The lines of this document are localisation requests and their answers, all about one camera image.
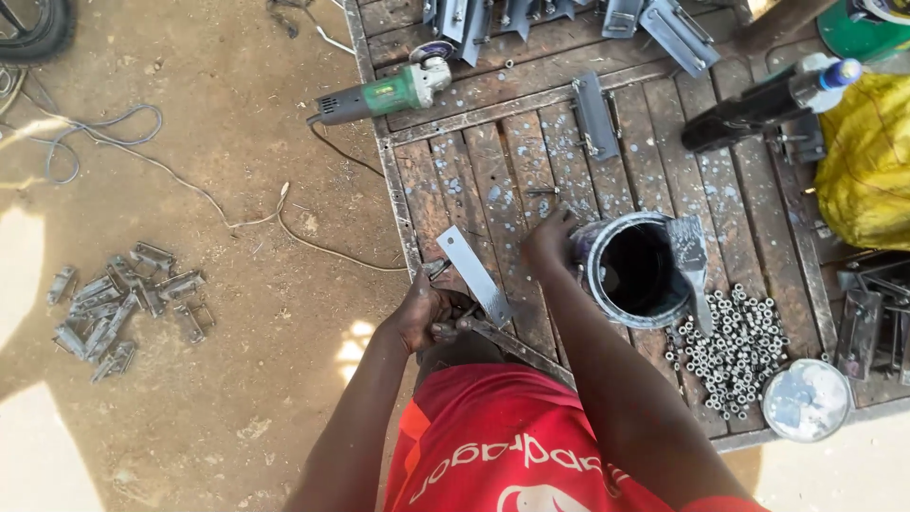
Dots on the person's left hand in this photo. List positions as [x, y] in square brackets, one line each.
[419, 316]

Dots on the person's right hand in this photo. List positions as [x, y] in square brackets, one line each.
[549, 242]

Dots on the person's left fingers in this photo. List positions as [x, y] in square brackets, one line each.
[451, 325]

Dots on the person's right fingers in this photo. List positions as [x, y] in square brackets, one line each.
[565, 217]

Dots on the grey painted metal latch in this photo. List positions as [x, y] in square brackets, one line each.
[475, 274]

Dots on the paint can with dark paint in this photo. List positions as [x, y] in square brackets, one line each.
[633, 274]

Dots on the small steel bolt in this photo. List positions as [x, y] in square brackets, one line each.
[544, 190]

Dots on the grey stained paintbrush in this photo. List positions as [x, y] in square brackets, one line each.
[688, 249]

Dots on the red printed shirt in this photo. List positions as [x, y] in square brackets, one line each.
[497, 448]

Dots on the pile of steel nuts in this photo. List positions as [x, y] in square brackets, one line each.
[736, 348]

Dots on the green grey angle grinder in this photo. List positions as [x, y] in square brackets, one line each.
[387, 94]

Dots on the clear bottle with blue cap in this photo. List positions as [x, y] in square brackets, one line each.
[828, 82]

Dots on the round paint can lid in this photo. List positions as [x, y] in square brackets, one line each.
[807, 399]

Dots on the yellow plastic bag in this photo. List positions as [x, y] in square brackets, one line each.
[867, 163]

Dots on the heap of unpainted metal brackets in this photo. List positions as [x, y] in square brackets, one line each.
[871, 320]

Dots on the heap of grey metal latches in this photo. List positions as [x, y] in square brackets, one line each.
[121, 306]

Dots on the green round container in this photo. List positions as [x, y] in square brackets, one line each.
[864, 28]

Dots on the black rubber tyre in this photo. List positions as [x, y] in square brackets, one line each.
[42, 28]

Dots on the grey metal bracket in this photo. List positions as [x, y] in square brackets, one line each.
[522, 14]
[458, 20]
[594, 117]
[622, 15]
[679, 35]

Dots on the dark metal bracket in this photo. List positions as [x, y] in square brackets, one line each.
[800, 140]

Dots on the brown wooden post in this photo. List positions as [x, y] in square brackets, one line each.
[782, 21]

